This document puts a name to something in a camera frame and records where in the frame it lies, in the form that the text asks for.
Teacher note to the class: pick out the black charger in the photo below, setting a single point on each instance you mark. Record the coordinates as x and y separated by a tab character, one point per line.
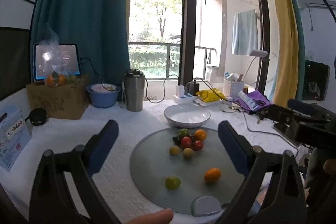
193	88

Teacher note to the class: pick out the cardboard box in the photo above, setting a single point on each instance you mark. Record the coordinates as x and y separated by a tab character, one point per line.
57	103

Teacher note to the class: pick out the yellow curtain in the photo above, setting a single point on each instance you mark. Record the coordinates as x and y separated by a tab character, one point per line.
283	16

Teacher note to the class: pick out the green cherry tomato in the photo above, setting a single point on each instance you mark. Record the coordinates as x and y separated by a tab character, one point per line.
184	132

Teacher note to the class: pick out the white round plate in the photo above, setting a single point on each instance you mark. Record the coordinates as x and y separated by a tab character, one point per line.
187	115

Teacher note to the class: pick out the blue plastic bowl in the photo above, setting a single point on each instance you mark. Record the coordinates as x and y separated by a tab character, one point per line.
102	99

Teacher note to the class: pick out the grey round glass tray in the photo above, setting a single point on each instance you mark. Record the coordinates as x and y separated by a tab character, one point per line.
157	166

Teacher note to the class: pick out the white power strip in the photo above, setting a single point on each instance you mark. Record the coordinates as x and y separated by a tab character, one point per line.
183	99

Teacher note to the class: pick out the person's left hand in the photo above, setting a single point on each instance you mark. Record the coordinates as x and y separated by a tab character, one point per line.
155	217

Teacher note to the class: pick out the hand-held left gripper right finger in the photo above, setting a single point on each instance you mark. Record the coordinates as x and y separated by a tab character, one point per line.
233	148

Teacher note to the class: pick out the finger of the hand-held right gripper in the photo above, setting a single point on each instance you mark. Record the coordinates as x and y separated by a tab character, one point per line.
279	113

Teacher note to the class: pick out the dark window frame post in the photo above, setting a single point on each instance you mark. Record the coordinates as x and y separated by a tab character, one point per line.
188	16

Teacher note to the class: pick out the white desk lamp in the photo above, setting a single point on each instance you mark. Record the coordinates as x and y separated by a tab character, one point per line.
258	53

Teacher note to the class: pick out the yellow-brown longan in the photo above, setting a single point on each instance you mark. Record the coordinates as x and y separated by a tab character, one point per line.
174	150
188	153

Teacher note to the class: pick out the yellow plastic bag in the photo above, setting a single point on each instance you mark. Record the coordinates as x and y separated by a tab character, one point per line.
210	95

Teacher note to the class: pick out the black flat device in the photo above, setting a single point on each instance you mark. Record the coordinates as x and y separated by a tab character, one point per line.
284	133

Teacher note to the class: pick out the dark sliding door frame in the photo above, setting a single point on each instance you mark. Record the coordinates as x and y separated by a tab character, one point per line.
263	29

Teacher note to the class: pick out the tangerines in plastic bag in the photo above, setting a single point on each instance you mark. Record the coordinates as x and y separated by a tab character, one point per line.
56	80

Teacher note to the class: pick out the white plastic basket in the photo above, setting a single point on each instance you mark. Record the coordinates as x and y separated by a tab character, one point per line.
233	88

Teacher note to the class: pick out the black round object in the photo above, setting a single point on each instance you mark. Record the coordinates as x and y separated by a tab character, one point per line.
38	117

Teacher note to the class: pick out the purple cloth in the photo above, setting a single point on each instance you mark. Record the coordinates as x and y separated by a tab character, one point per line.
258	99

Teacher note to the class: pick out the oval orange kumquat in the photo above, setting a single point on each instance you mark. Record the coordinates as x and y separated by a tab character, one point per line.
212	175

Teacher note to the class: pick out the dark purple round fruit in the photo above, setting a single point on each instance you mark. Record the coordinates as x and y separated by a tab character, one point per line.
176	140

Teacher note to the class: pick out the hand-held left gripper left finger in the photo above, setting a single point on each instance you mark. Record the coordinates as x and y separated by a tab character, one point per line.
105	145

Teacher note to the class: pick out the clear plastic bag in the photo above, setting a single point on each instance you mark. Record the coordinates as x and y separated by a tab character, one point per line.
51	56

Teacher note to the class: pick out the balcony railing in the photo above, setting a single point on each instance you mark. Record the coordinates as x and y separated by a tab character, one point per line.
157	43

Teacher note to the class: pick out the round orange citrus fruit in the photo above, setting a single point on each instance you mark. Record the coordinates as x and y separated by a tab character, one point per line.
200	135

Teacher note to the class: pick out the steel thermos tumbler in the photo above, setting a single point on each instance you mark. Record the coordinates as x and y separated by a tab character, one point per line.
134	92

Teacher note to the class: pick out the red cherry tomato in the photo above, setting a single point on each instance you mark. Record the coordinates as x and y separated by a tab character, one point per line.
186	142
198	145

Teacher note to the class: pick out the black fabric panel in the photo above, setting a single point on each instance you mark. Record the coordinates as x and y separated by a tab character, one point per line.
13	56

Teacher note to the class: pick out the white tube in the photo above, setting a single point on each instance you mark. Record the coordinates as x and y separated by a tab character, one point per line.
246	100

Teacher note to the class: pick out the black monitor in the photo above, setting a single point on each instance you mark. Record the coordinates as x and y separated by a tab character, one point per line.
315	71

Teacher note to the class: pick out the white charger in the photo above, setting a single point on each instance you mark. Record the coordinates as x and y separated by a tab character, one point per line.
180	89

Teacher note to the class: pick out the light blue hanging towel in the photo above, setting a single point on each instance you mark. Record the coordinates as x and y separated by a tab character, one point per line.
245	32

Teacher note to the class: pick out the blue white leaflet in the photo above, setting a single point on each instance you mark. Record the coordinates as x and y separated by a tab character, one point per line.
13	140

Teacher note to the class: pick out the yellow-green round fruit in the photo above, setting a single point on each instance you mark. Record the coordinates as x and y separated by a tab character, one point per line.
172	183

